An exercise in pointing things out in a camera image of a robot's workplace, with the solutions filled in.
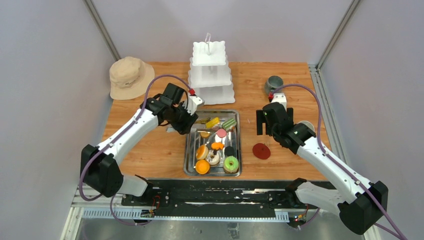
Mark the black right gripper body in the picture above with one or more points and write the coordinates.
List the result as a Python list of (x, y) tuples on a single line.
[(275, 133)]

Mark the grey metal mug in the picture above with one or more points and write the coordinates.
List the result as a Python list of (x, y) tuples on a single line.
[(272, 83)]

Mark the white chocolate drizzle donut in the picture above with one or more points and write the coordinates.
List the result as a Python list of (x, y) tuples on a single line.
[(213, 157)]

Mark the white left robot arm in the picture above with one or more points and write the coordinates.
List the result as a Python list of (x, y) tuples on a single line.
[(100, 164)]

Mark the metal tongs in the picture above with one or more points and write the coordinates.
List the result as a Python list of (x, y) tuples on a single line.
[(185, 126)]

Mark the black round cookie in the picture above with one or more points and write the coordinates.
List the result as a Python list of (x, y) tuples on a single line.
[(229, 151)]

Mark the white three-tier dessert stand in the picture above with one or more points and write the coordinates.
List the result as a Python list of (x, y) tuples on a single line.
[(210, 75)]

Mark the metal tray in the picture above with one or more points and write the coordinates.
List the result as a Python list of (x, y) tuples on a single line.
[(194, 141)]

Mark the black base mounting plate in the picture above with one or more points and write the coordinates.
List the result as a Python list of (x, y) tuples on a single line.
[(217, 198)]

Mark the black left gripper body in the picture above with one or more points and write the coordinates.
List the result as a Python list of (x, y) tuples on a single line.
[(181, 120)]

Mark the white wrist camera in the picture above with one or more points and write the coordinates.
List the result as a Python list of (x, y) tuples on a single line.
[(193, 103), (279, 98)]

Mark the red round coaster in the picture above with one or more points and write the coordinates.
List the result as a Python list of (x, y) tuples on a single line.
[(261, 151)]

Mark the green striped cake slice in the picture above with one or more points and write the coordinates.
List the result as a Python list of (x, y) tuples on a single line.
[(229, 124)]

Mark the orange fish cookie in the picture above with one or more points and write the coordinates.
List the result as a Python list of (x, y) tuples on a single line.
[(217, 146)]

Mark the green glazed donut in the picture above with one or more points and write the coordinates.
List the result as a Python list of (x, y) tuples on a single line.
[(231, 164)]

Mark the beige bucket hat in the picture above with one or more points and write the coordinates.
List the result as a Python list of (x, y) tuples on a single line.
[(129, 78)]

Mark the pink macaron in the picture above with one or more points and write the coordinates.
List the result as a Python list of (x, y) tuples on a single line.
[(221, 133)]

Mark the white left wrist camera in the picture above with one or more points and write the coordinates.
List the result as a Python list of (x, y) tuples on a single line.
[(193, 103)]

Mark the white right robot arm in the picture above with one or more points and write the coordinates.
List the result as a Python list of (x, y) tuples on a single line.
[(357, 201)]

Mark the white cup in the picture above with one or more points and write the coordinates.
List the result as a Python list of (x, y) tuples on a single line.
[(308, 124)]

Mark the yellow cake slice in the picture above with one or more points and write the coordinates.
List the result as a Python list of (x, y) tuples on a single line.
[(213, 122)]

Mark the orange glazed donut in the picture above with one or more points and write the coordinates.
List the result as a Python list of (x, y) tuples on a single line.
[(202, 152)]

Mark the tan round biscuit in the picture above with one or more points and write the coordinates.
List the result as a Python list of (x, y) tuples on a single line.
[(204, 134)]

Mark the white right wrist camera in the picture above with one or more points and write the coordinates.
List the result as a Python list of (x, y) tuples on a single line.
[(279, 98)]

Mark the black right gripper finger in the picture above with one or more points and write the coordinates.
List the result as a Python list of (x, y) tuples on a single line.
[(290, 115), (260, 120)]

